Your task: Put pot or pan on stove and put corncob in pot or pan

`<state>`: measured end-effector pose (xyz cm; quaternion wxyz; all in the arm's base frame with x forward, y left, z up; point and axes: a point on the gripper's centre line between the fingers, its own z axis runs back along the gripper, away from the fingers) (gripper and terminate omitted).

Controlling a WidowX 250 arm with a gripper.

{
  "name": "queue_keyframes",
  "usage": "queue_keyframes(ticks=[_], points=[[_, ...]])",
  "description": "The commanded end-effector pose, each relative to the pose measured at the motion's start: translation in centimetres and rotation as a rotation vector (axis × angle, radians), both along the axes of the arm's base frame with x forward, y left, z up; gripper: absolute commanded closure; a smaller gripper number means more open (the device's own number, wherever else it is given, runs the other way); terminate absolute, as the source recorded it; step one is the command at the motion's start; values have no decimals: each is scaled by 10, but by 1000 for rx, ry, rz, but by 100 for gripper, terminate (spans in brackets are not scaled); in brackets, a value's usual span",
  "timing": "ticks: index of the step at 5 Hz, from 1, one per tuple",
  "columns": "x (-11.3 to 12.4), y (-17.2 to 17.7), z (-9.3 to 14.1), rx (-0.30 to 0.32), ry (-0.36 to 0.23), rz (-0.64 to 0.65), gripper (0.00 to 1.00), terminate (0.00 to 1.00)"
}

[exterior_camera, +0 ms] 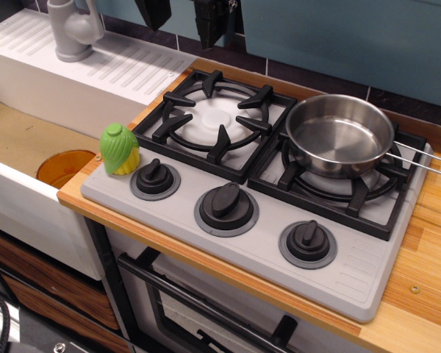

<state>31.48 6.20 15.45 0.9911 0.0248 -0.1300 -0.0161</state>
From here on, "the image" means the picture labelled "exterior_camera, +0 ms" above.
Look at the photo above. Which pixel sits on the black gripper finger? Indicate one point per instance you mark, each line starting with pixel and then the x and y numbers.
pixel 155 13
pixel 211 21

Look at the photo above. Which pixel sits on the green yellow toy corncob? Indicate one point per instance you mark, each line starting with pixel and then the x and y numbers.
pixel 119 150

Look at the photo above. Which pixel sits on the stainless steel pan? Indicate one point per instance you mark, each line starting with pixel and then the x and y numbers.
pixel 342 137

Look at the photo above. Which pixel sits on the black left stove knob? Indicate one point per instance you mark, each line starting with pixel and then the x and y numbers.
pixel 155 181

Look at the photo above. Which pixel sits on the black stove knob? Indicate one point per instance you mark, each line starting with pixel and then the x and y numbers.
pixel 308 245
pixel 155 181
pixel 226 211

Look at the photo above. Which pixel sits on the black middle stove knob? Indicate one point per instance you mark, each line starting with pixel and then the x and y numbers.
pixel 226 211

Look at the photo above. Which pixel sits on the grey toy stove top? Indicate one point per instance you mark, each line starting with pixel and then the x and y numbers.
pixel 352 284

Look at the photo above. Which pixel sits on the black right stove knob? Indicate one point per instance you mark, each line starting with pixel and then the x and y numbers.
pixel 308 245

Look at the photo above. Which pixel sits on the grey toy faucet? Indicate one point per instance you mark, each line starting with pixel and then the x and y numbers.
pixel 74 33

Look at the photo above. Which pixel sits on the white left burner disc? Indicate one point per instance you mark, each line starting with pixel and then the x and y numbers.
pixel 210 114

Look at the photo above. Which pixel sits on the black left burner grate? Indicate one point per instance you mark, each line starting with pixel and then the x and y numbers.
pixel 157 132

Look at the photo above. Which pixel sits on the black burner grate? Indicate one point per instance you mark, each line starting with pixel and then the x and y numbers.
pixel 374 212
pixel 157 132

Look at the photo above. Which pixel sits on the white toy sink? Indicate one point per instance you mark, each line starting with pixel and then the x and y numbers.
pixel 48 106

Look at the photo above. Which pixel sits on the orange sink drain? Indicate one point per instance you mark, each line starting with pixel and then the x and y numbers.
pixel 60 168

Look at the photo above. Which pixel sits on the black right burner grate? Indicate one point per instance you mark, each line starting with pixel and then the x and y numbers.
pixel 374 212

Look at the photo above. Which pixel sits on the upper wooden drawer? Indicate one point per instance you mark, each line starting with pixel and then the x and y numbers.
pixel 55 277

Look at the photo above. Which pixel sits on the wooden drawer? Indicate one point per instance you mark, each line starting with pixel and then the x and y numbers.
pixel 83 329
pixel 55 277

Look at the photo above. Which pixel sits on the lower wooden drawer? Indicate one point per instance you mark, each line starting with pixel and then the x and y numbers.
pixel 83 329

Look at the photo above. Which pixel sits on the oven door with handle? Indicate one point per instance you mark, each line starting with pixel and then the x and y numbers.
pixel 204 314

